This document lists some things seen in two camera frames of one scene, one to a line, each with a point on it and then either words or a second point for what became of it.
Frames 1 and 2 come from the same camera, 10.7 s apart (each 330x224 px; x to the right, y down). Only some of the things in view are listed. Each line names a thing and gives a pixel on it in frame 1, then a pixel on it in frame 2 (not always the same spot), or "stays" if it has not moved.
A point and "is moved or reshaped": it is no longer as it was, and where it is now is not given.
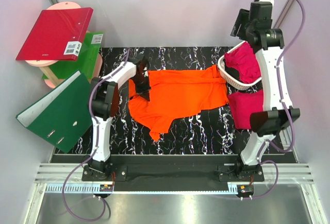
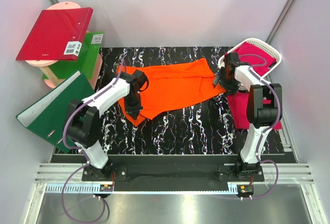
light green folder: (85, 62) stays
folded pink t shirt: (243, 104) stays
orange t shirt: (175, 94) is moved or reshaped
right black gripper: (241, 18) → (231, 89)
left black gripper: (144, 91) → (133, 111)
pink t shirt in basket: (243, 58) stays
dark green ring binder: (62, 116) stays
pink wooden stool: (52, 82) stays
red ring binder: (56, 35) stays
